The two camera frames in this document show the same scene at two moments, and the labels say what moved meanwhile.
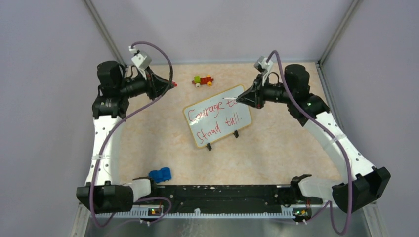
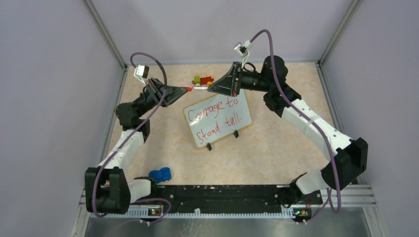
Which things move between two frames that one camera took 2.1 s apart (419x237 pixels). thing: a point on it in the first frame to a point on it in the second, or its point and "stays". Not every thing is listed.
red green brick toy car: x=207 y=80 stays
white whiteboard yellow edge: x=215 y=117 stays
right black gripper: x=254 y=96 to x=227 y=85
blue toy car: x=161 y=175 stays
